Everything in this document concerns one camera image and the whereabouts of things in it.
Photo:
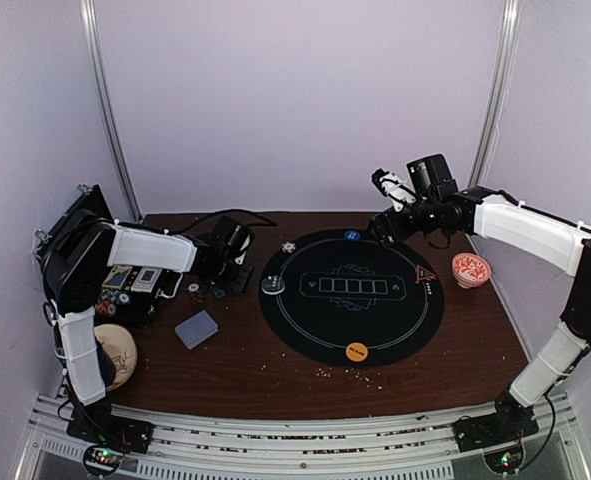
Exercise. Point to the aluminium frame post right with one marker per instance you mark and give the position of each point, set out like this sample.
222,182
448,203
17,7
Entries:
499,91

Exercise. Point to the blue playing card deck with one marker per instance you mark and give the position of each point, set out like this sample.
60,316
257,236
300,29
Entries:
196,329

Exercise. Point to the blue small blind button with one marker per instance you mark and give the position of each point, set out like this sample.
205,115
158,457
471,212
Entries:
352,235

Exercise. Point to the red white patterned bowl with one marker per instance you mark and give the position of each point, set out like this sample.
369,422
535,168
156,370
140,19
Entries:
470,270

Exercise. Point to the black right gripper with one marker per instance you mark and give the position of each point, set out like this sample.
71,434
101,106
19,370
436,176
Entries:
399,234

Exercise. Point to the blue green 50 chip stack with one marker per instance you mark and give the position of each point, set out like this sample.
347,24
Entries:
218,292

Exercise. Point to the aluminium frame post left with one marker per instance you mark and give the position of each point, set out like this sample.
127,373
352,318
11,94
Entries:
93,42

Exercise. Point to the aluminium frame post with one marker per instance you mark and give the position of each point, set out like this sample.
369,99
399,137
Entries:
93,42
499,91

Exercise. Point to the beige patterned plate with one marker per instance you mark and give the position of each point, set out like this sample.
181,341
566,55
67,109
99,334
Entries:
119,344

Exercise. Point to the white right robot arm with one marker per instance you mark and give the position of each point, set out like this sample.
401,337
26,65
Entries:
544,261

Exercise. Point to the round black poker mat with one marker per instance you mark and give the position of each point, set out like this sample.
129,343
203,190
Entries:
338,292

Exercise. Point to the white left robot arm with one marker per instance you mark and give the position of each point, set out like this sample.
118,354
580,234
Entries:
160,248

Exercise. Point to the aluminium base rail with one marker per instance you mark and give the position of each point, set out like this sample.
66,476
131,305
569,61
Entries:
412,446

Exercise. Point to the dark blue mug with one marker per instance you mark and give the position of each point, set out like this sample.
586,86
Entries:
106,366

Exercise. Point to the black poker set case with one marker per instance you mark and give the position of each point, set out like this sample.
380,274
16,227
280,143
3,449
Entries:
78,273

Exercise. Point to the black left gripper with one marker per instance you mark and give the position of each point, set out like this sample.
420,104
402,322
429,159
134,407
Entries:
241,282

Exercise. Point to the white playing card box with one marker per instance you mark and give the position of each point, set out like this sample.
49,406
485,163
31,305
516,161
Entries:
145,280

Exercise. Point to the red triangular all-in marker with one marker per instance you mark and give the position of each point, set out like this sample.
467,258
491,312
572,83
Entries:
424,275

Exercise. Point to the front chips row in case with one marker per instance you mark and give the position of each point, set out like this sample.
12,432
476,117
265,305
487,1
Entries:
109,301

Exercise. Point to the blue-backed playing card box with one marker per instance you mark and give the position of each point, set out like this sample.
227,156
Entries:
117,277

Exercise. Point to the yellow big blind button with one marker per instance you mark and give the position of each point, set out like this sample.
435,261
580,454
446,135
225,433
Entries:
357,352

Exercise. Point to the clear acrylic dealer button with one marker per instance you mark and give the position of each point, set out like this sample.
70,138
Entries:
273,285

